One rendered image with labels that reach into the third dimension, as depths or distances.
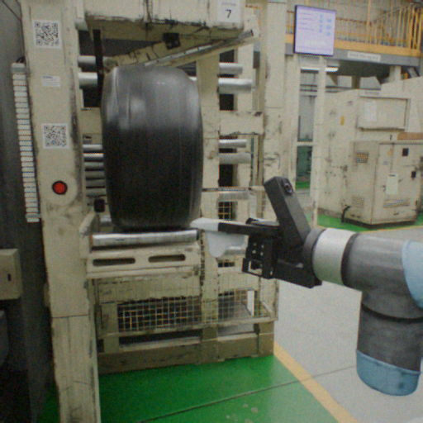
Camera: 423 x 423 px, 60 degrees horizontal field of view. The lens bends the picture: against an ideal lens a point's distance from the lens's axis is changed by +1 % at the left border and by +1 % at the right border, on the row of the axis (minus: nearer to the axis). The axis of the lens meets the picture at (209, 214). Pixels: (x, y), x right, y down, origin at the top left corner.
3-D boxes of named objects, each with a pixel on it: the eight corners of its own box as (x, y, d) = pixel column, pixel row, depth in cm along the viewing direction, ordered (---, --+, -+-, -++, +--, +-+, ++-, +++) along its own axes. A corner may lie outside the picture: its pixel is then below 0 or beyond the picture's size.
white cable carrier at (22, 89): (26, 221, 116) (11, 63, 107) (31, 218, 121) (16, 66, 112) (42, 221, 117) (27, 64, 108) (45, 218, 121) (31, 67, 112)
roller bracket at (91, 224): (79, 260, 109) (77, 229, 107) (92, 230, 147) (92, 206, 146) (91, 259, 110) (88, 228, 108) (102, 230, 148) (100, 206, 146)
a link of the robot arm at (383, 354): (433, 370, 51) (442, 296, 48) (408, 412, 43) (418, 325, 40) (374, 348, 56) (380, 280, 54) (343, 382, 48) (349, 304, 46)
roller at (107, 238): (88, 248, 113) (87, 234, 112) (90, 244, 117) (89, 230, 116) (199, 242, 120) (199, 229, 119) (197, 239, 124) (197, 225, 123)
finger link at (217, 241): (184, 255, 57) (243, 262, 56) (187, 218, 56) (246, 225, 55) (187, 252, 60) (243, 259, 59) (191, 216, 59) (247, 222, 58)
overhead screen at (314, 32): (294, 52, 456) (297, 4, 445) (292, 53, 460) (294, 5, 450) (333, 56, 476) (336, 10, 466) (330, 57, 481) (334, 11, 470)
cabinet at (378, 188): (371, 230, 513) (378, 140, 489) (342, 222, 566) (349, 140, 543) (419, 225, 544) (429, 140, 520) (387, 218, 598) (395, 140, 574)
